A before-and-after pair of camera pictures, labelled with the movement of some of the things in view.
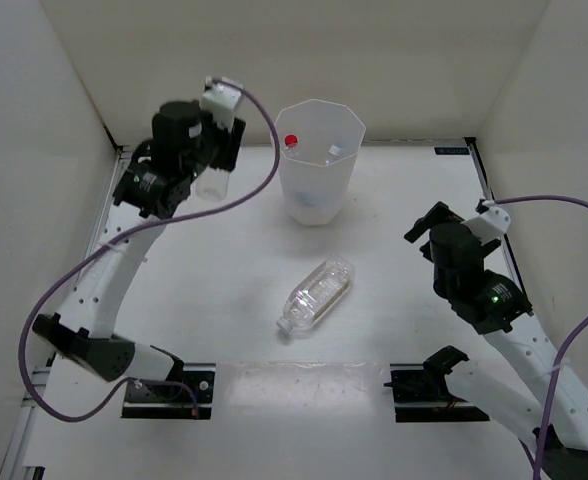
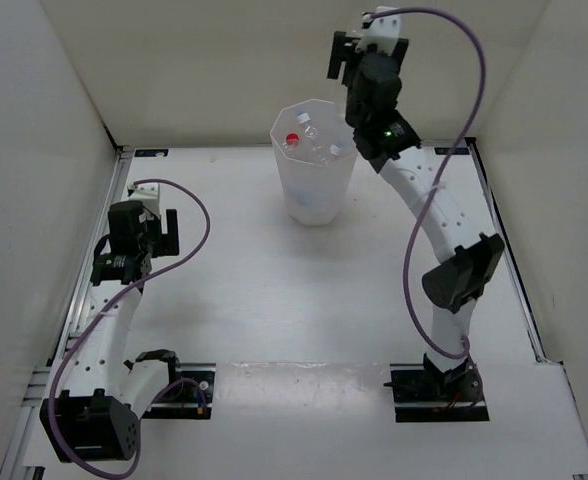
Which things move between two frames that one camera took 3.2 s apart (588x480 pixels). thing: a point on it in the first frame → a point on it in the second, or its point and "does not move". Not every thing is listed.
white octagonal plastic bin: [319, 142] does not move
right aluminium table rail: [477, 160] does not move
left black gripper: [231, 141] → [167, 244]
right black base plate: [422, 393] does not move
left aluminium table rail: [14, 467] does not move
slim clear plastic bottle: [211, 184] → [309, 129]
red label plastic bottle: [290, 145] does not move
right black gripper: [436, 213] → [343, 51]
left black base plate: [172, 402] does not move
